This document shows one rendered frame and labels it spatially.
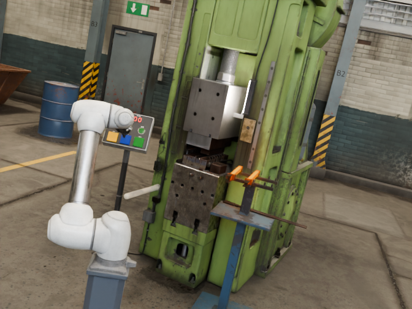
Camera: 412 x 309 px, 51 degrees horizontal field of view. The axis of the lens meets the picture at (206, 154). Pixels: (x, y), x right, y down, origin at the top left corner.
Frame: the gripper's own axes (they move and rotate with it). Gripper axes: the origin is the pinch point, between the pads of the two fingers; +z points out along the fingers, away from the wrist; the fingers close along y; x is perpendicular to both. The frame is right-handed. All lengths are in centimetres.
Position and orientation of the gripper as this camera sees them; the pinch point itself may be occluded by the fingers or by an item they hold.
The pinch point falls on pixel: (124, 133)
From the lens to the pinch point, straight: 322.9
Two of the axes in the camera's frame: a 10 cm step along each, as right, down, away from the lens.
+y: 9.8, 2.0, 0.2
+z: -0.9, 3.2, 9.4
